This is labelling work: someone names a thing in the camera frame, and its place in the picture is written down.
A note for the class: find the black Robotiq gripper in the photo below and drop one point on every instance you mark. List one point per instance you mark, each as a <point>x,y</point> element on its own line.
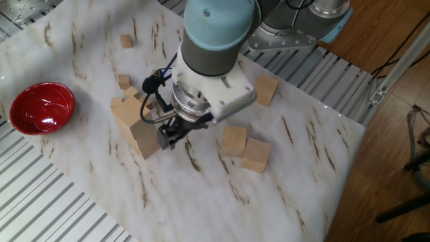
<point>188,127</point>

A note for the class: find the large wooden cube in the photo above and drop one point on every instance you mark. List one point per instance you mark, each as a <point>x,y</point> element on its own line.
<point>234,141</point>
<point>267,90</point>
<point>149,151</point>
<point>255,155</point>
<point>129,114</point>
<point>148,138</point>

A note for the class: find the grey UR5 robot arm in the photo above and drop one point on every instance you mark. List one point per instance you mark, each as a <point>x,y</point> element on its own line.
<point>215,33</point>

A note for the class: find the medium wooden cube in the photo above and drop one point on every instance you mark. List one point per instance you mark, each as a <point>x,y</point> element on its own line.
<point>116,101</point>
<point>123,82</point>
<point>131,91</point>
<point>148,103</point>
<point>126,41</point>

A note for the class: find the small wooden cube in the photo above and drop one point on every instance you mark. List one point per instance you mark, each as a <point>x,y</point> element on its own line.
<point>154,72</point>

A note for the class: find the white marble pattern board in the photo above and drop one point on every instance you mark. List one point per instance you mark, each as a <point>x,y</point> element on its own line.
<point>100,185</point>

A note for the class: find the red glossy bowl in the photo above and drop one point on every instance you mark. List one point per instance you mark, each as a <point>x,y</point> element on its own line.
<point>42,107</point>

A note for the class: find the silver bolted metal plate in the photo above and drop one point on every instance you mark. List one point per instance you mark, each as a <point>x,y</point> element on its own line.
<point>27,10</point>

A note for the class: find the black furniture legs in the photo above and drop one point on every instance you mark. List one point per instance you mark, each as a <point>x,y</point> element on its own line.
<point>403,208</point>

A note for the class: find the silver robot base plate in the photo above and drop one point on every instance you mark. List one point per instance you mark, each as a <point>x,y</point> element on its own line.
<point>268,42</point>

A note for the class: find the aluminium frame profile with bracket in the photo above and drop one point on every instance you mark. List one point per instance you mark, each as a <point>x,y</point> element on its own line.
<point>396,72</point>

